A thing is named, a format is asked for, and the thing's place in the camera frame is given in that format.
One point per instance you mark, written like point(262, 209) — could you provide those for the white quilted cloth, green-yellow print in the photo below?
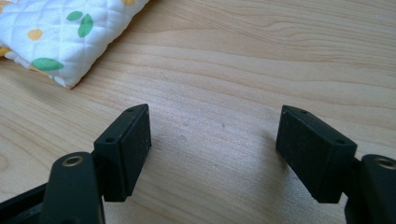
point(59, 34)

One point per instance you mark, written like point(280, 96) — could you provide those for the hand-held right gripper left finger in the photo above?
point(123, 155)

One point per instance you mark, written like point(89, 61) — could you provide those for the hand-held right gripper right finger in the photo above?
point(314, 155)

